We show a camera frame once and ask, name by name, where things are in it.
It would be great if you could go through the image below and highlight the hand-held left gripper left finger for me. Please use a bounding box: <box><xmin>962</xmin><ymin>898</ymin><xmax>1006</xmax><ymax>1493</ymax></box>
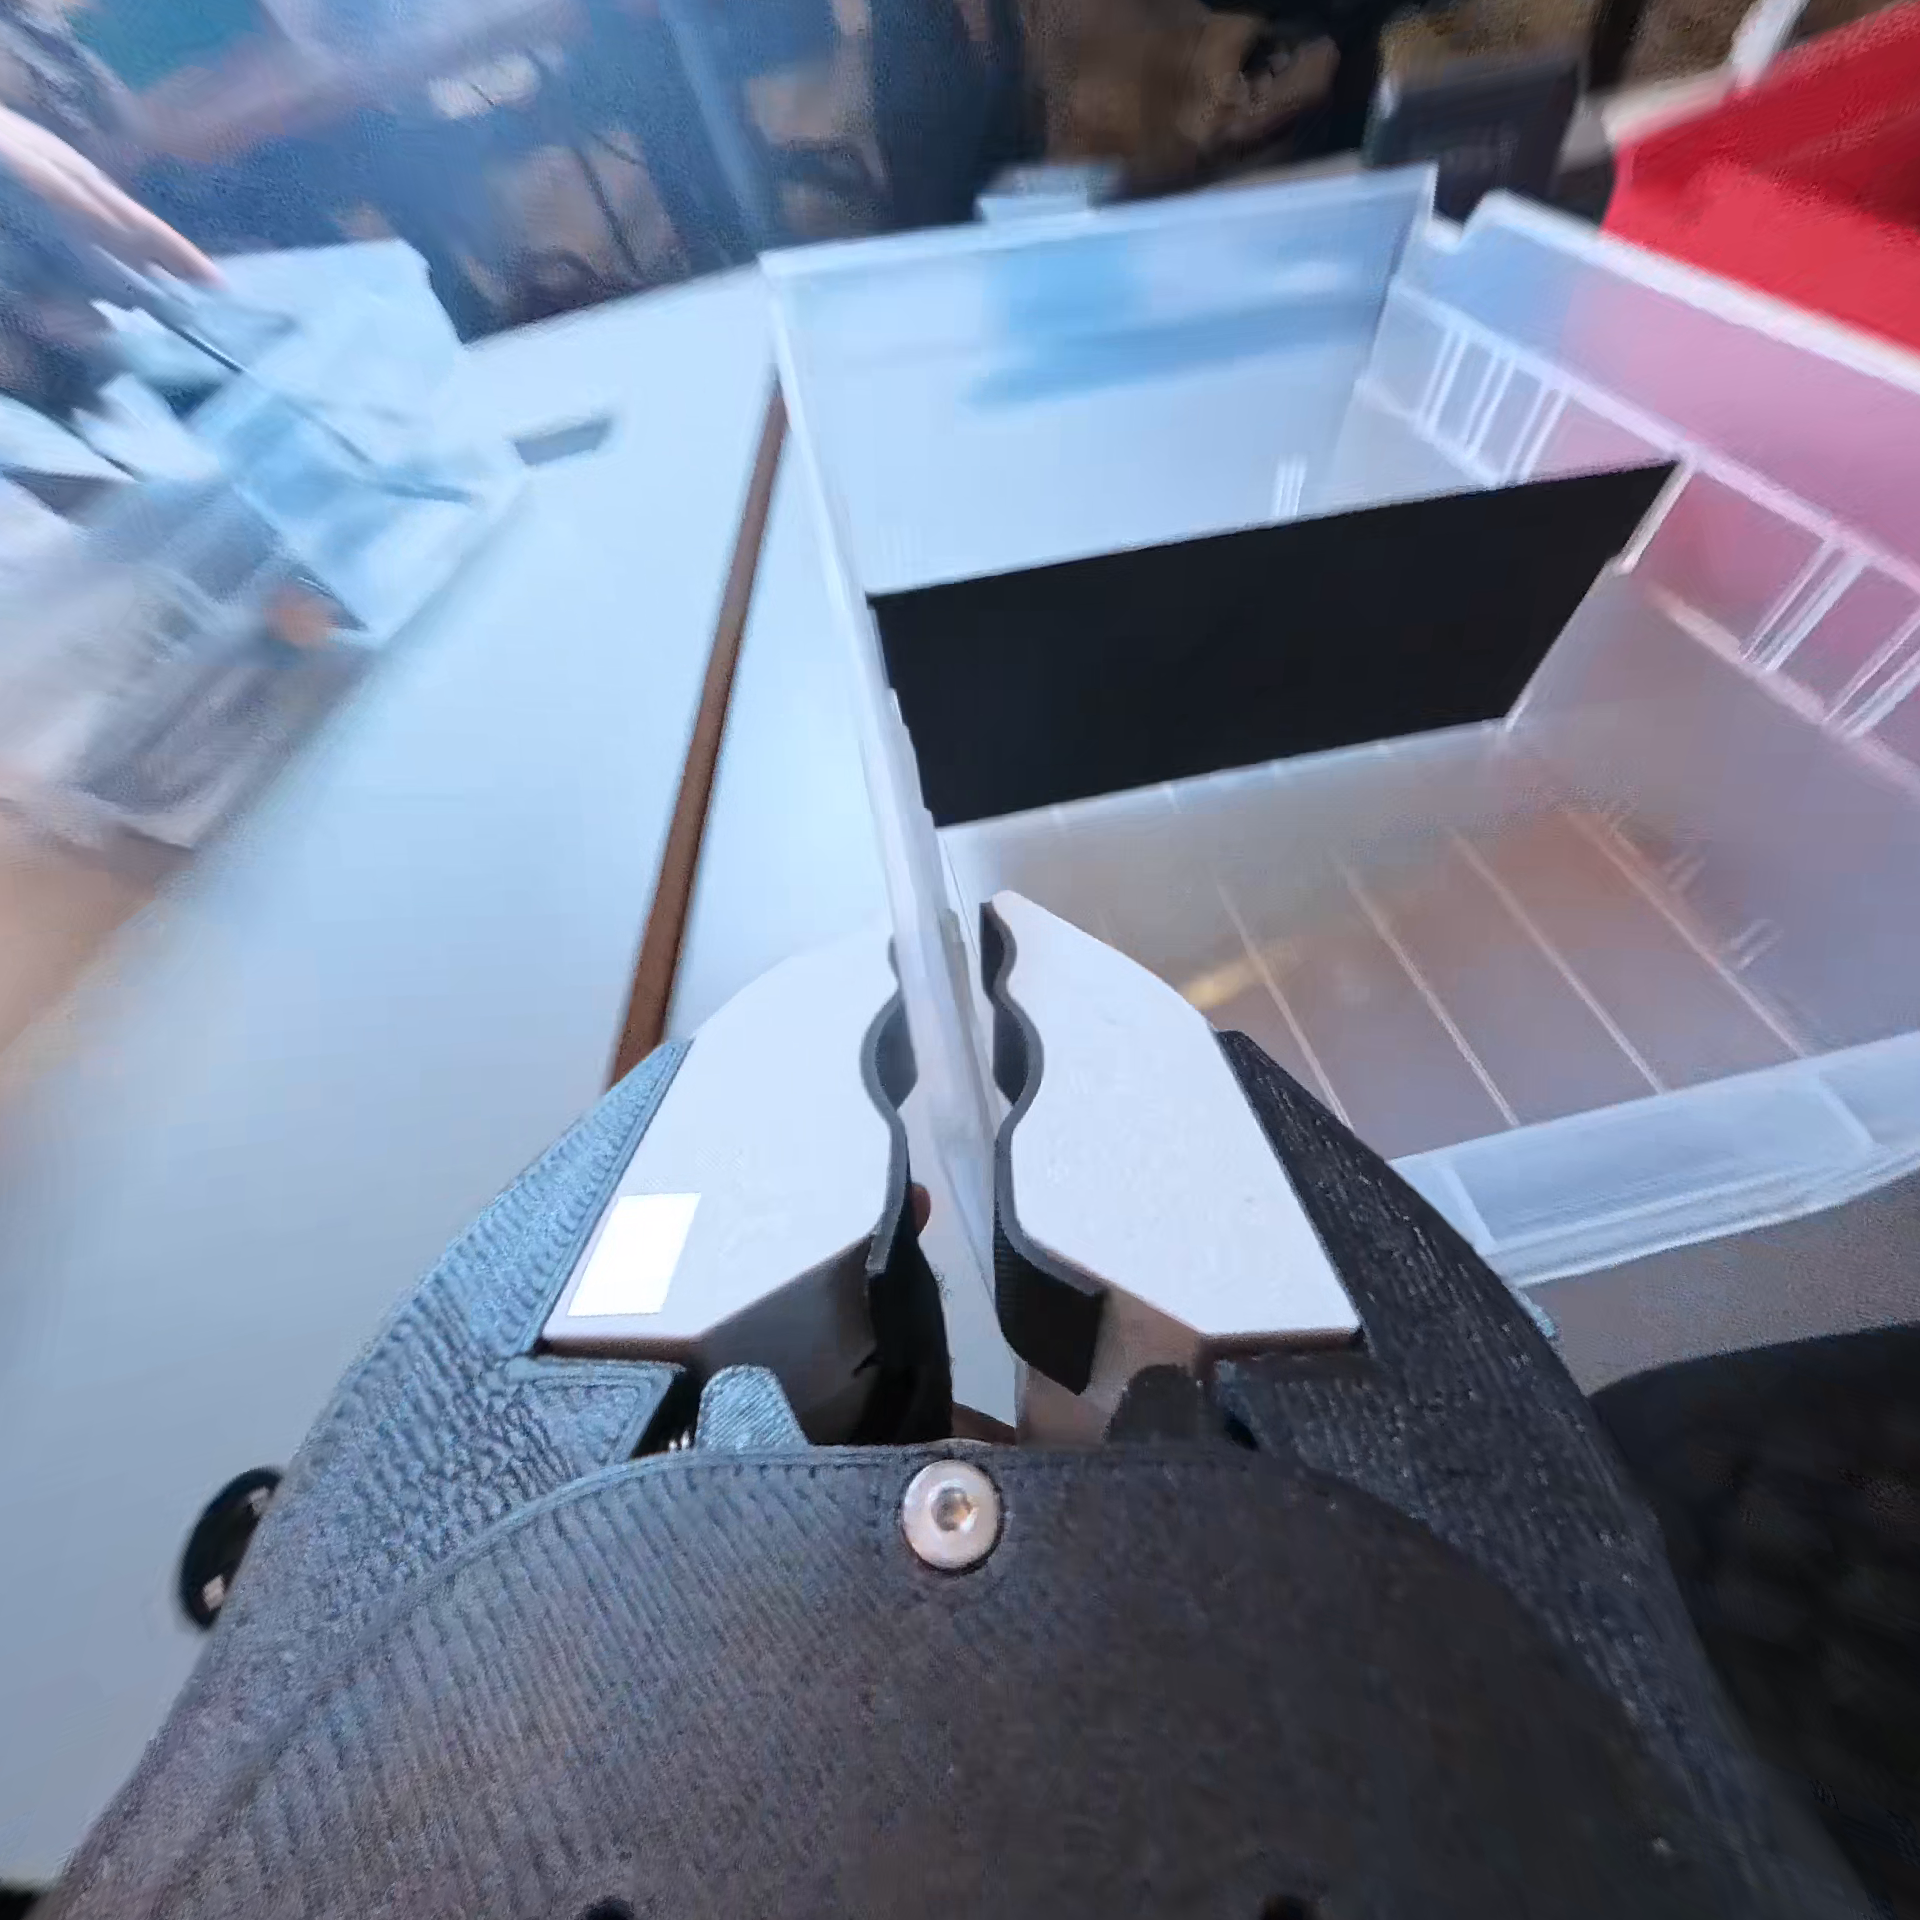
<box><xmin>537</xmin><ymin>929</ymin><xmax>954</xmax><ymax>1452</ymax></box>

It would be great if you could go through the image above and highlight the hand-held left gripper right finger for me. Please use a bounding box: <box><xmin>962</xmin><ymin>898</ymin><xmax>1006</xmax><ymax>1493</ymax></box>
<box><xmin>978</xmin><ymin>891</ymin><xmax>1365</xmax><ymax>1449</ymax></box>

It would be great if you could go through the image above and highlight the clear plastic bin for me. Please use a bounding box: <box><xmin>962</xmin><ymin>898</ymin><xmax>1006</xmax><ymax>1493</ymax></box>
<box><xmin>0</xmin><ymin>239</ymin><xmax>530</xmax><ymax>855</ymax></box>
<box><xmin>756</xmin><ymin>163</ymin><xmax>1920</xmax><ymax>1295</ymax></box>

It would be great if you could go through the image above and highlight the red plastic bin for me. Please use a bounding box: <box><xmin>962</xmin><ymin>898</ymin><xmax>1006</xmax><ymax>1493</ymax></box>
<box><xmin>1602</xmin><ymin>5</ymin><xmax>1920</xmax><ymax>353</ymax></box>

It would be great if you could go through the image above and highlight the black divider panel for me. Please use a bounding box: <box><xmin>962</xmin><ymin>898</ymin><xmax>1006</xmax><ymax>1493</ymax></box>
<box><xmin>863</xmin><ymin>461</ymin><xmax>1681</xmax><ymax>830</ymax></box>

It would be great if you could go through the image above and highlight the dark box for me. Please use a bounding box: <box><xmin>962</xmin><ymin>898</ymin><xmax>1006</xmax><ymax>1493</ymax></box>
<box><xmin>1362</xmin><ymin>37</ymin><xmax>1596</xmax><ymax>186</ymax></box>

